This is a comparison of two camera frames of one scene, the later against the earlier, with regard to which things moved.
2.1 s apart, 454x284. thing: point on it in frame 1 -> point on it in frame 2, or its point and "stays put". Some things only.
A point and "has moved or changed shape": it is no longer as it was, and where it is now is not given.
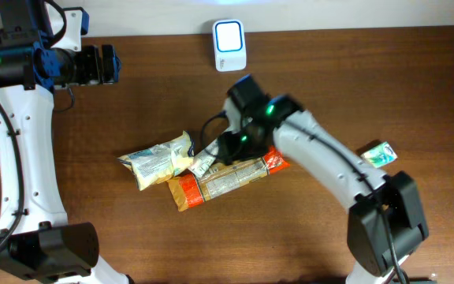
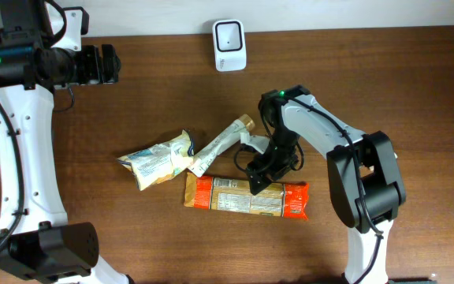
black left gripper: [95, 72] stays put
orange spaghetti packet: [188, 190] has moved or changed shape
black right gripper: [228, 143] -> [273, 170]
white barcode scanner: [230, 48] stays put
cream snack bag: [161, 161] stays put
